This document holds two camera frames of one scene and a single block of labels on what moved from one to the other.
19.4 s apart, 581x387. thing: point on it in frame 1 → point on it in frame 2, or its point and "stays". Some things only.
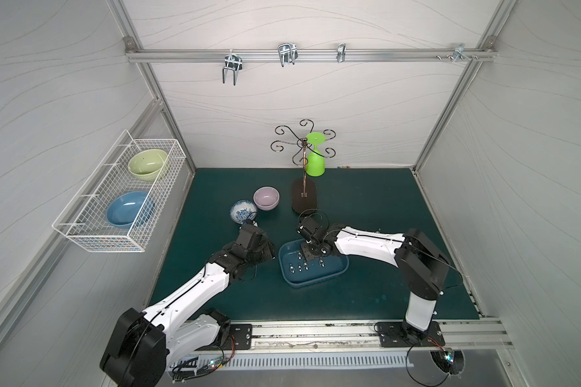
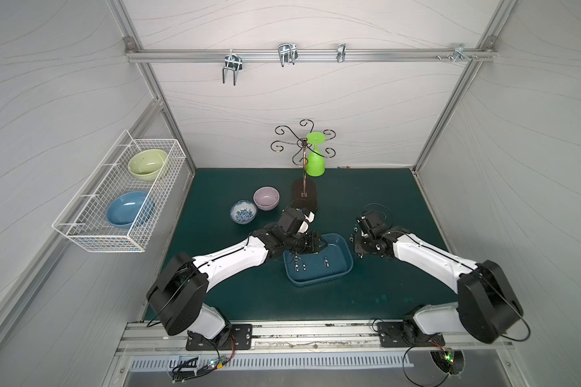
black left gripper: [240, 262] → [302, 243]
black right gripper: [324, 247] → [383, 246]
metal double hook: [288, 52] stays
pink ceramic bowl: [266, 197] stays
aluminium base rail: [360, 338] stays
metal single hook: [341, 52] stays
